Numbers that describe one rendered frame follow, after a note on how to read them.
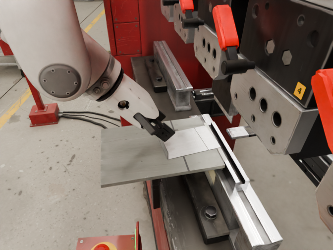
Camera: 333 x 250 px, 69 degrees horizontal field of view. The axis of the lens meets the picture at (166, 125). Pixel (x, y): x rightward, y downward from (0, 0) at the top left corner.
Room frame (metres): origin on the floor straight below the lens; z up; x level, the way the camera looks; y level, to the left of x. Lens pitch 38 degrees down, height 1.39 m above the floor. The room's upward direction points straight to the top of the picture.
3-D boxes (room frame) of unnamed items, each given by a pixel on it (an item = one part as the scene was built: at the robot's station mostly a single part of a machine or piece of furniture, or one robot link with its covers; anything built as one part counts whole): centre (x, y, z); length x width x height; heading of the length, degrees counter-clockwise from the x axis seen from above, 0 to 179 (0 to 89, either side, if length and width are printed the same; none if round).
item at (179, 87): (0.99, -0.01, 0.92); 0.50 x 0.06 x 0.10; 12
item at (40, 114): (1.86, 1.17, 0.41); 0.25 x 0.20 x 0.83; 102
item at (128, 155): (0.42, 0.02, 1.00); 0.26 x 0.18 x 0.01; 102
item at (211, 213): (0.30, -0.10, 0.91); 0.03 x 0.03 x 0.02
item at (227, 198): (0.39, -0.14, 0.92); 0.39 x 0.06 x 0.10; 12
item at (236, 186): (0.41, -0.13, 0.99); 0.20 x 0.03 x 0.03; 12
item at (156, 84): (1.02, 0.05, 0.89); 0.30 x 0.05 x 0.03; 12
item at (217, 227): (0.40, -0.08, 0.89); 0.30 x 0.05 x 0.03; 12
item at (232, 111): (0.45, -0.13, 1.13); 0.10 x 0.02 x 0.10; 12
